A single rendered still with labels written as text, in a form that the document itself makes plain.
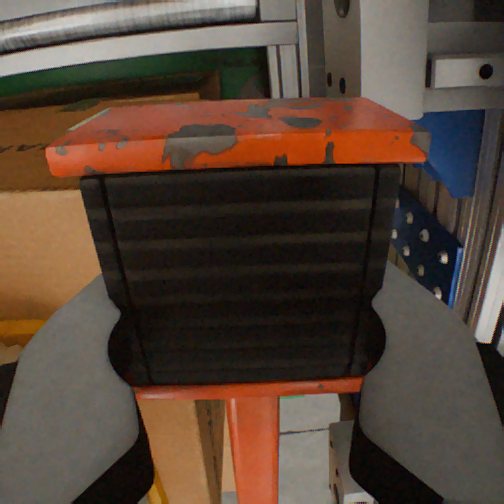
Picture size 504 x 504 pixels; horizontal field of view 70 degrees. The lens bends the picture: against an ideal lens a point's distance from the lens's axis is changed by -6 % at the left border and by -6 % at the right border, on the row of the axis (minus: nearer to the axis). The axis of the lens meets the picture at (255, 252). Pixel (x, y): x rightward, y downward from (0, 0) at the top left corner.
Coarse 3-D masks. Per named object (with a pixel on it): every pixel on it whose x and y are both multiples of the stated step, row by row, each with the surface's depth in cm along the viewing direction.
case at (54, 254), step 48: (0, 144) 36; (48, 144) 35; (0, 192) 24; (48, 192) 24; (0, 240) 26; (48, 240) 26; (0, 288) 28; (48, 288) 28; (192, 432) 38; (192, 480) 42
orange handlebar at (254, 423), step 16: (240, 400) 14; (256, 400) 14; (272, 400) 14; (240, 416) 15; (256, 416) 15; (272, 416) 15; (240, 432) 15; (256, 432) 15; (272, 432) 15; (240, 448) 16; (256, 448) 16; (272, 448) 16; (240, 464) 17; (256, 464) 17; (272, 464) 17; (240, 480) 17; (256, 480) 17; (272, 480) 17; (240, 496) 18; (256, 496) 18; (272, 496) 18
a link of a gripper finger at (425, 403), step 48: (384, 288) 10; (384, 336) 9; (432, 336) 8; (384, 384) 7; (432, 384) 7; (480, 384) 7; (384, 432) 6; (432, 432) 6; (480, 432) 6; (384, 480) 6; (432, 480) 6; (480, 480) 5
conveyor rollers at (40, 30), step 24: (144, 0) 52; (168, 0) 52; (192, 0) 52; (216, 0) 52; (240, 0) 52; (0, 24) 52; (24, 24) 52; (48, 24) 52; (72, 24) 53; (96, 24) 53; (120, 24) 53; (144, 24) 54; (168, 24) 54; (192, 24) 54; (216, 24) 55; (0, 48) 54; (24, 48) 55
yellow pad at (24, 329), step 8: (0, 320) 29; (8, 320) 29; (16, 320) 29; (24, 320) 29; (32, 320) 29; (40, 320) 29; (0, 328) 29; (8, 328) 29; (16, 328) 29; (24, 328) 29; (32, 328) 29; (0, 336) 28; (8, 336) 28; (16, 336) 28; (24, 336) 28; (32, 336) 28; (8, 344) 29; (24, 344) 29; (152, 488) 40; (160, 488) 42; (144, 496) 40; (152, 496) 41; (160, 496) 42
